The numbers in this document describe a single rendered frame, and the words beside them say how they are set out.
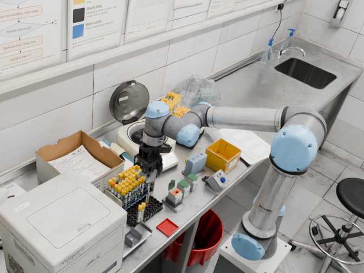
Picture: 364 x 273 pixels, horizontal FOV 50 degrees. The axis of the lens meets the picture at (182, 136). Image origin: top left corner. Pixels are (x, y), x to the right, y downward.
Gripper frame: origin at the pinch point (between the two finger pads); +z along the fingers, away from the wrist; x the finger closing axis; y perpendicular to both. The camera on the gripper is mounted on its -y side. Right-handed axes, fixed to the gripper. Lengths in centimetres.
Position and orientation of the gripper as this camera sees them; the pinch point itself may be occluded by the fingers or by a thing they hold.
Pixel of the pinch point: (150, 179)
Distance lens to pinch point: 153.2
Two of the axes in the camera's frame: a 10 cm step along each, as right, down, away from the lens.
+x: 7.7, 4.8, -4.3
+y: -6.2, 3.8, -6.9
